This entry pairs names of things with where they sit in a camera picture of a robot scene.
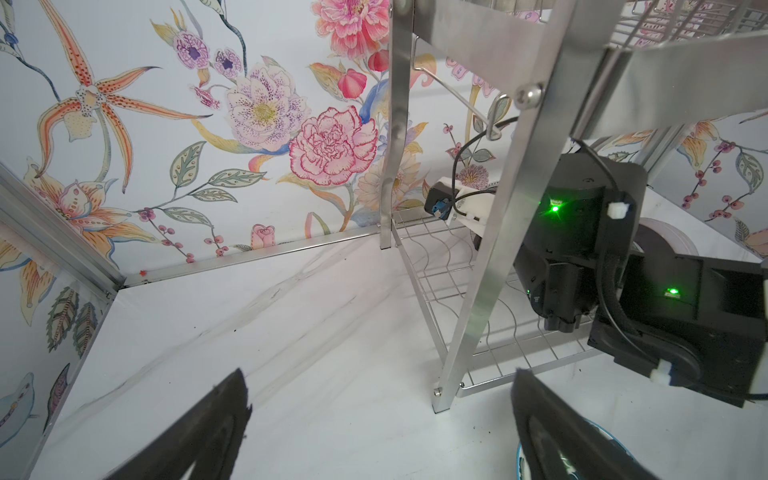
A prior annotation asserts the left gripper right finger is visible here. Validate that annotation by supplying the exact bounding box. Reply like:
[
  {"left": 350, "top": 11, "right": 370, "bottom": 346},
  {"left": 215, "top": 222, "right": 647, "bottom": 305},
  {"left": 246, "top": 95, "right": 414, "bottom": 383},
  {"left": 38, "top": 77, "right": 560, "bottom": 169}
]
[{"left": 511, "top": 369, "right": 655, "bottom": 480}]

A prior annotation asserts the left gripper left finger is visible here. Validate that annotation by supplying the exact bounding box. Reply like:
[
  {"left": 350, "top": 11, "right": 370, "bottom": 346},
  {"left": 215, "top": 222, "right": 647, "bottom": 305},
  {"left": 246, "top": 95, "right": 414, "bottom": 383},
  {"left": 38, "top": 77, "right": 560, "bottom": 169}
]
[{"left": 107, "top": 369, "right": 252, "bottom": 479}]

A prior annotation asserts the plain lilac ceramic bowl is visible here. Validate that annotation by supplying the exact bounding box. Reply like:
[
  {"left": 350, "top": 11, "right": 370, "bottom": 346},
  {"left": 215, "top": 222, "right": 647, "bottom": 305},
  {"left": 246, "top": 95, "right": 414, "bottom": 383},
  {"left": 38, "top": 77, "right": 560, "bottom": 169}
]
[{"left": 634, "top": 217, "right": 699, "bottom": 256}]

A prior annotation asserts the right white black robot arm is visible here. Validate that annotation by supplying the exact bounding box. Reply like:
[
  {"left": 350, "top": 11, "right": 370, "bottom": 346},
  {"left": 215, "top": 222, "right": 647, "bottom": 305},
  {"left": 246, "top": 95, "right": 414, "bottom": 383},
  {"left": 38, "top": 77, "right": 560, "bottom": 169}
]
[{"left": 514, "top": 151, "right": 767, "bottom": 406}]

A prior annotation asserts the steel two-tier dish rack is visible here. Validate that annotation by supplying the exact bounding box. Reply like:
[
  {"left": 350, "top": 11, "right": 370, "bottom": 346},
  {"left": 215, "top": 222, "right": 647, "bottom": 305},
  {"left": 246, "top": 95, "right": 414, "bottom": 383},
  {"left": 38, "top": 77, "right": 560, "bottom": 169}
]
[{"left": 379, "top": 0, "right": 768, "bottom": 415}]

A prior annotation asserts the blue-rimmed leaf bowl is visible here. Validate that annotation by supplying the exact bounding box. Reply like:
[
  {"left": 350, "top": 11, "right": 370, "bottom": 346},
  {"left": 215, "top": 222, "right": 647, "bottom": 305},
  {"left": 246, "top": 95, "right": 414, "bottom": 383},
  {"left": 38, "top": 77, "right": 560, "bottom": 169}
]
[{"left": 515, "top": 419, "right": 637, "bottom": 480}]

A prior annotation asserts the left aluminium frame post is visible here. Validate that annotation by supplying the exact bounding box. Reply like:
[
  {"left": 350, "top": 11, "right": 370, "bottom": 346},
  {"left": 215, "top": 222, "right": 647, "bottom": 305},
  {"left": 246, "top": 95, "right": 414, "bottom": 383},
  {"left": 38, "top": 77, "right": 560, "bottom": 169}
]
[{"left": 1, "top": 167, "right": 125, "bottom": 299}]

